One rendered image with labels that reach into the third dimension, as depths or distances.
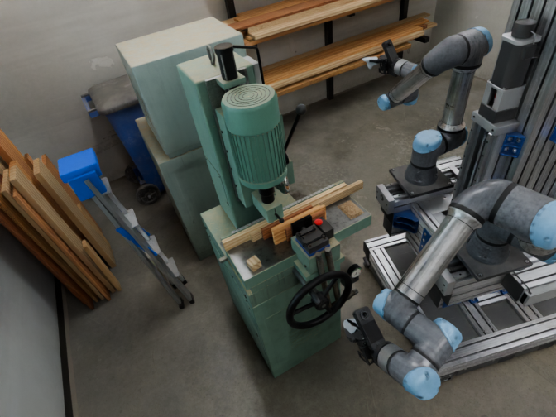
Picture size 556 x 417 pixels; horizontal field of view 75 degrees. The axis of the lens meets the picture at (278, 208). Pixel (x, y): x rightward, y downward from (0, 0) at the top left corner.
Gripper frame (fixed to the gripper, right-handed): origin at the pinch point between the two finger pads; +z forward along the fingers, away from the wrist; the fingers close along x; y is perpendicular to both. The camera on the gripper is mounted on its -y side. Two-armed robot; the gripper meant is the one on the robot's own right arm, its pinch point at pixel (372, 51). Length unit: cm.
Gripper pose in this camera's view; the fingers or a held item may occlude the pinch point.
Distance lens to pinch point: 213.5
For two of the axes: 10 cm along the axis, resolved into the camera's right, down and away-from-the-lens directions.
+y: 2.4, 6.6, 7.1
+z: -4.7, -5.6, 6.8
